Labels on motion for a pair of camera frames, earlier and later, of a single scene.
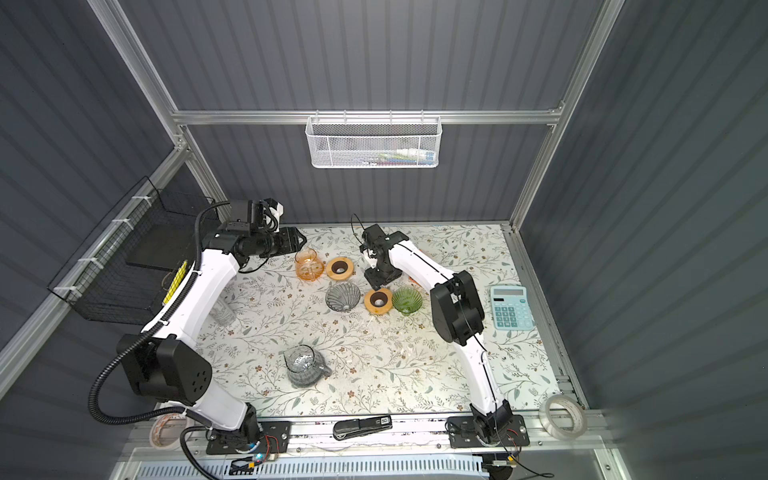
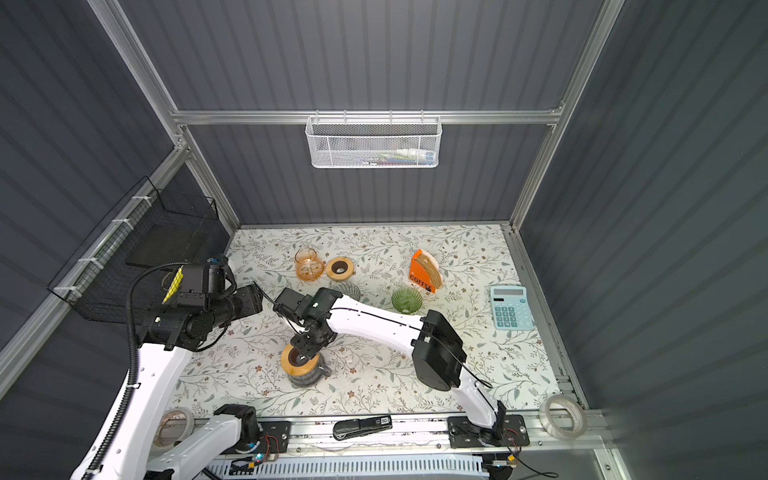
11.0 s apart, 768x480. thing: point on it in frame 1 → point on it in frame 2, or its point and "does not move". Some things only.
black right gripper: [375, 282] → [303, 348]
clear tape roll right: [575, 407] does not move
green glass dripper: [406, 300] does not move
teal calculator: [511, 308] does not move
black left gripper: [289, 239] → [250, 299]
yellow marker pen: [176, 283] does not move
